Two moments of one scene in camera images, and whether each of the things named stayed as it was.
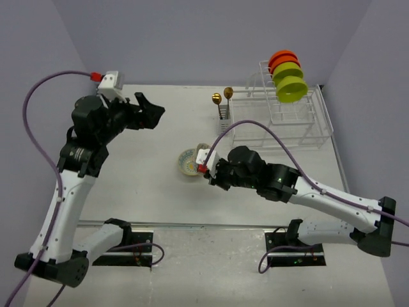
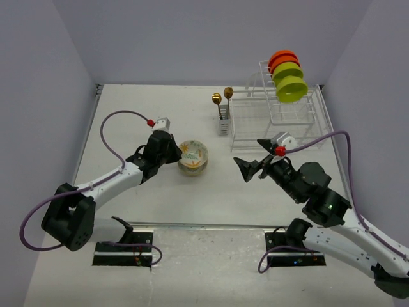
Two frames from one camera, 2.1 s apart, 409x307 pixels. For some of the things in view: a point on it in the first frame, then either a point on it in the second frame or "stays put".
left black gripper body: [121, 116] → [170, 155]
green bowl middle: [288, 69] stays put
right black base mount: [282, 252] stays put
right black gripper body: [226, 176] → [280, 173]
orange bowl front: [285, 58] stays put
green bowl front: [291, 89] stays put
